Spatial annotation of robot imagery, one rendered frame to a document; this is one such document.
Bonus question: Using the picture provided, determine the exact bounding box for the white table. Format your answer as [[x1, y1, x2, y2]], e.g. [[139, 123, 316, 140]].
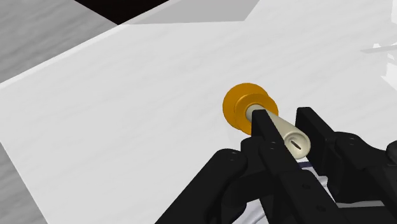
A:
[[0, 0, 397, 224]]

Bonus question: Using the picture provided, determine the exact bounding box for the orange plunger with cream handle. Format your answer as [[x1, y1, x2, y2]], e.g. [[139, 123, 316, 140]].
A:
[[222, 82, 312, 160]]

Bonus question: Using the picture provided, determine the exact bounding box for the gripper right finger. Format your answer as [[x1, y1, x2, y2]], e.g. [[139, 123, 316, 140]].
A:
[[295, 106, 397, 224]]

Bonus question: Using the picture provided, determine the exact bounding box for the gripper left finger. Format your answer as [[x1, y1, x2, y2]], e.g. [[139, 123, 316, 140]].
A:
[[155, 109, 345, 224]]

